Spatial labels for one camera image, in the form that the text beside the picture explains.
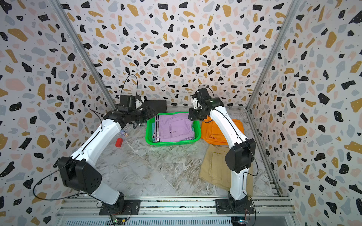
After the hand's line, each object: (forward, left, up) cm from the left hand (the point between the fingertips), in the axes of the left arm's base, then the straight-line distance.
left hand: (156, 113), depth 81 cm
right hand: (0, -19, -4) cm, 20 cm away
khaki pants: (-23, -34, -27) cm, 49 cm away
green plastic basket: (+1, -25, -20) cm, 32 cm away
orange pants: (+3, -35, -25) cm, 43 cm away
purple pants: (+5, -7, -21) cm, 23 cm away
